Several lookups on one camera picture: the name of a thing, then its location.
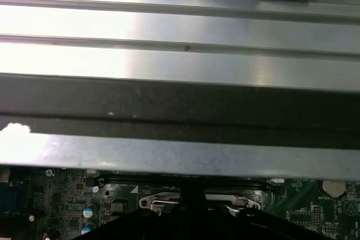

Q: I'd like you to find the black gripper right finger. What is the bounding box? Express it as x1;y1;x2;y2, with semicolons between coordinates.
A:
192;183;334;240

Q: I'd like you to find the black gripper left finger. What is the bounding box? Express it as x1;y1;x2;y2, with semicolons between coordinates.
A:
71;183;194;240

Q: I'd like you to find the thin metal locking lever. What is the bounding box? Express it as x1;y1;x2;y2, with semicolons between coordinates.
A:
224;205;247;214
152;198;181;210

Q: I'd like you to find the metal socket cover frame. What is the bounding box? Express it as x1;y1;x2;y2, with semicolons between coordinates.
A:
151;193;262;210

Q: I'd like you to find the CPU socket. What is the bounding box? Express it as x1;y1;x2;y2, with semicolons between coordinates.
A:
137;192;264;215

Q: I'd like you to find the black RAM slot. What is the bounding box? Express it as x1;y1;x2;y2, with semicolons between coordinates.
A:
105;183;267;192
98;176;271;185

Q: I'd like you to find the green motherboard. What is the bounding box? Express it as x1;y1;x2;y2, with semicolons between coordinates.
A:
0;165;360;240

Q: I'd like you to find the round silver coin battery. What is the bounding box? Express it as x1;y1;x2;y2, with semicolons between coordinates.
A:
322;180;347;198

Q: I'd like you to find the black open PC case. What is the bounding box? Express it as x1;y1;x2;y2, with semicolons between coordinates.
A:
0;71;360;182

